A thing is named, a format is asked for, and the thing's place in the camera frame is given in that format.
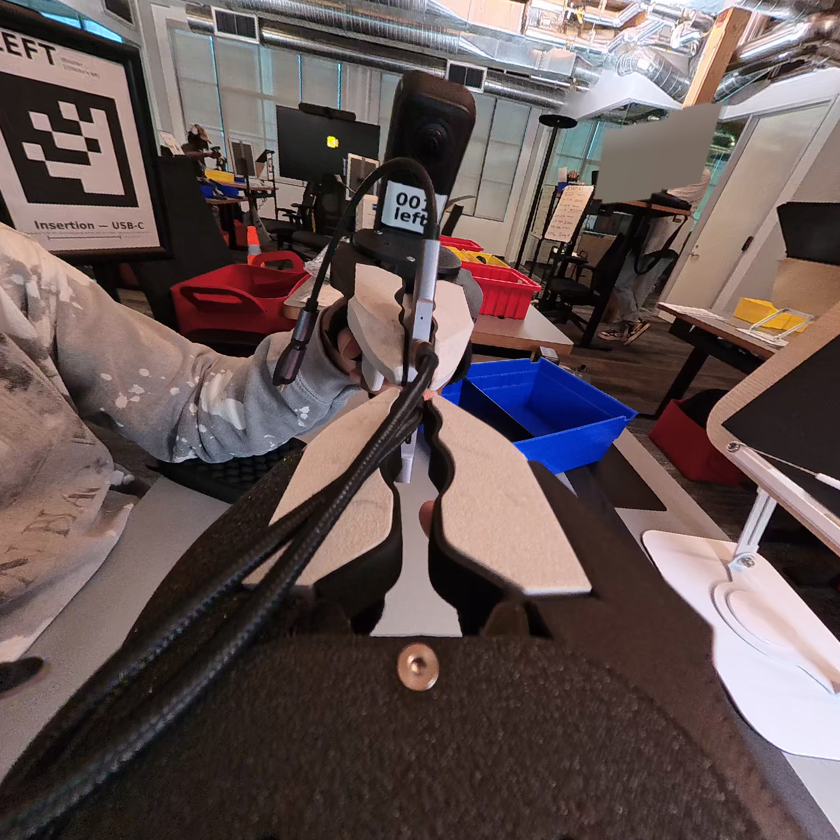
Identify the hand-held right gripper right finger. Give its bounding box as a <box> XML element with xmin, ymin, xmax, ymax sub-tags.
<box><xmin>425</xmin><ymin>394</ymin><xmax>595</xmax><ymax>621</ymax></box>

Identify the white folding stand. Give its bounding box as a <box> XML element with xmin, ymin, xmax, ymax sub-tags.
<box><xmin>642</xmin><ymin>441</ymin><xmax>840</xmax><ymax>762</ymax></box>

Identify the person's left forearm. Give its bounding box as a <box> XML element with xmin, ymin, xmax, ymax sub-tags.
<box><xmin>0</xmin><ymin>220</ymin><xmax>362</xmax><ymax>463</ymax></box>

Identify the black standing desk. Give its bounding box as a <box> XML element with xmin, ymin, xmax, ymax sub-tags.
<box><xmin>577</xmin><ymin>197</ymin><xmax>693</xmax><ymax>349</ymax></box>

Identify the blue plastic bin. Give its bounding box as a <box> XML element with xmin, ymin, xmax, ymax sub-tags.
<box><xmin>440</xmin><ymin>357</ymin><xmax>639</xmax><ymax>475</ymax></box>

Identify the person's patterned hoodie torso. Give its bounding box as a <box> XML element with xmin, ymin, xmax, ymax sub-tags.
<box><xmin>0</xmin><ymin>367</ymin><xmax>142</xmax><ymax>664</ymax></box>

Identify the black floor lamp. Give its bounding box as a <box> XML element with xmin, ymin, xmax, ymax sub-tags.
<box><xmin>515</xmin><ymin>113</ymin><xmax>578</xmax><ymax>271</ymax></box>

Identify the framed marker sign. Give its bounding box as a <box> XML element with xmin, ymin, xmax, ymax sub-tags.
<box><xmin>0</xmin><ymin>23</ymin><xmax>173</xmax><ymax>260</ymax></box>

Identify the white door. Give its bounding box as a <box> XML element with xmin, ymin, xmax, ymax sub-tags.
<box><xmin>663</xmin><ymin>101</ymin><xmax>837</xmax><ymax>316</ymax></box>

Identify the black office chair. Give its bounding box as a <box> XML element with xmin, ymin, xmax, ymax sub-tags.
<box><xmin>541</xmin><ymin>233</ymin><xmax>624</xmax><ymax>329</ymax></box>

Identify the black wall screen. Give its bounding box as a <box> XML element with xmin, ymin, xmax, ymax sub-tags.
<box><xmin>276</xmin><ymin>101</ymin><xmax>382</xmax><ymax>185</ymax></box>

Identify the white flip chart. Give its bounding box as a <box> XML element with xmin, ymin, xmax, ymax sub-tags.
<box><xmin>543</xmin><ymin>184</ymin><xmax>595</xmax><ymax>245</ymax></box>

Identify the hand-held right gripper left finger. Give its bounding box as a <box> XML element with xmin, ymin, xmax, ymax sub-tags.
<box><xmin>241</xmin><ymin>387</ymin><xmax>404</xmax><ymax>618</ymax></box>

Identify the person's left hand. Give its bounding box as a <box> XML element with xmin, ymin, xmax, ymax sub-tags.
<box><xmin>325</xmin><ymin>297</ymin><xmax>370</xmax><ymax>389</ymax></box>

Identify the red tote basket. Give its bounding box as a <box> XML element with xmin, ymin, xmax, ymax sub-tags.
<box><xmin>171</xmin><ymin>251</ymin><xmax>311</xmax><ymax>339</ymax></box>

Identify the wooden side table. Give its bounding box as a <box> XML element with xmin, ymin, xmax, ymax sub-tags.
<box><xmin>282</xmin><ymin>289</ymin><xmax>575</xmax><ymax>358</ymax></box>

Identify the black bin divider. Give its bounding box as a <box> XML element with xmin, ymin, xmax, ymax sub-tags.
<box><xmin>459</xmin><ymin>379</ymin><xmax>536</xmax><ymax>442</ymax></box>

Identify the wooden desk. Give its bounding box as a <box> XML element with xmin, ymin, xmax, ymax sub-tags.
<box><xmin>656</xmin><ymin>302</ymin><xmax>785</xmax><ymax>421</ymax></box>

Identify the black hub cable grey plug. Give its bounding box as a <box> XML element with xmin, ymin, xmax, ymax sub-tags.
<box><xmin>271</xmin><ymin>157</ymin><xmax>442</xmax><ymax>389</ymax></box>

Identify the black mesh pad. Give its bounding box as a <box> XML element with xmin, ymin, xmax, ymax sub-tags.
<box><xmin>154</xmin><ymin>436</ymin><xmax>308</xmax><ymax>505</ymax></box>

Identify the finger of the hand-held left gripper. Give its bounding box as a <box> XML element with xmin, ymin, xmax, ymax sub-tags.
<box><xmin>428</xmin><ymin>281</ymin><xmax>476</xmax><ymax>389</ymax></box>
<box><xmin>346</xmin><ymin>262</ymin><xmax>413</xmax><ymax>389</ymax></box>

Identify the black cable with gold plugs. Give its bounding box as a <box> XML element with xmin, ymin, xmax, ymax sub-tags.
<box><xmin>0</xmin><ymin>341</ymin><xmax>442</xmax><ymax>840</ymax></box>

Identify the red floor crate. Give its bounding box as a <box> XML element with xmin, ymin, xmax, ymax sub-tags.
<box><xmin>650</xmin><ymin>390</ymin><xmax>749</xmax><ymax>488</ymax></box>

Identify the red plastic bin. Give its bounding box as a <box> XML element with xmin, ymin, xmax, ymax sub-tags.
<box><xmin>459</xmin><ymin>261</ymin><xmax>543</xmax><ymax>321</ymax></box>

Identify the yellow plastic bin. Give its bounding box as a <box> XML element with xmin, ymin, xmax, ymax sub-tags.
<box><xmin>446</xmin><ymin>246</ymin><xmax>511</xmax><ymax>269</ymax></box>
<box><xmin>734</xmin><ymin>297</ymin><xmax>815</xmax><ymax>333</ymax></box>

